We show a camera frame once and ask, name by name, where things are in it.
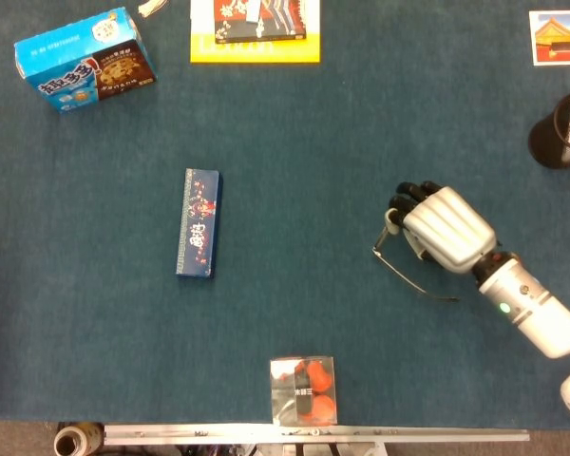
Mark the blue chocolate cookie box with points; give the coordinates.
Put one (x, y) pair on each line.
(76, 71)

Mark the clear box with red items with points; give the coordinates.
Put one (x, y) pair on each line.
(304, 392)

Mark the brown tape roll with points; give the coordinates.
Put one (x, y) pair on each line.
(73, 442)

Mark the yellow book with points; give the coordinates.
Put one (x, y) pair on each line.
(256, 52)

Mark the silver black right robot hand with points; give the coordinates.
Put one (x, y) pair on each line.
(449, 228)

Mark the dark blue long box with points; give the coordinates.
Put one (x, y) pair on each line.
(198, 223)

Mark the black mesh pen holder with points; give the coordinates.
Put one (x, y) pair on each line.
(546, 142)

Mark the blue felt table cloth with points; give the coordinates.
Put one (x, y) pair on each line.
(313, 190)

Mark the palace picture postcard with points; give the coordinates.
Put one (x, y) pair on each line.
(560, 40)

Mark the aluminium rail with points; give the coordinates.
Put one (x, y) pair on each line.
(408, 434)

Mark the thin-framed eyeglasses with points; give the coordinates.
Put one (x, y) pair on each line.
(376, 252)

